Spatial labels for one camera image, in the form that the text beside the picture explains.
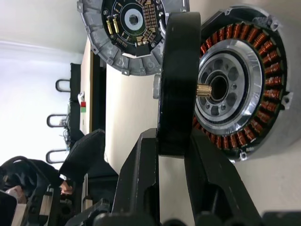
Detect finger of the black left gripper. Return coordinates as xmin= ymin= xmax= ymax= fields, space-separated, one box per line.
xmin=58 ymin=129 xmax=105 ymax=187
xmin=67 ymin=199 xmax=111 ymax=226

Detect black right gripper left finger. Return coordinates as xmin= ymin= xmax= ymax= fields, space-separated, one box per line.
xmin=112 ymin=128 xmax=161 ymax=226

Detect silver motor housing copper windings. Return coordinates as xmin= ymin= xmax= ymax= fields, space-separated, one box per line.
xmin=192 ymin=6 xmax=301 ymax=163

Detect black metal loop handle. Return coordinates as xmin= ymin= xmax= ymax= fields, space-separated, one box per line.
xmin=55 ymin=79 xmax=71 ymax=93
xmin=45 ymin=150 xmax=69 ymax=163
xmin=46 ymin=114 xmax=69 ymax=128

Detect black equipment stand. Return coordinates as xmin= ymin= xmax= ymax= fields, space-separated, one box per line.
xmin=69 ymin=62 xmax=107 ymax=151

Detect silver motor rotor disc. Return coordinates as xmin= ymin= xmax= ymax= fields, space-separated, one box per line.
xmin=76 ymin=0 xmax=190 ymax=77

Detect spoked rotor with black rim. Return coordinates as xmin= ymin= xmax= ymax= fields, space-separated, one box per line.
xmin=152 ymin=11 xmax=214 ymax=159

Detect person's bare hand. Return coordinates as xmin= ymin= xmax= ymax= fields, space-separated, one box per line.
xmin=59 ymin=179 xmax=74 ymax=194

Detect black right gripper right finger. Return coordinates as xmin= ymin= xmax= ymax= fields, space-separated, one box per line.
xmin=185 ymin=129 xmax=264 ymax=226

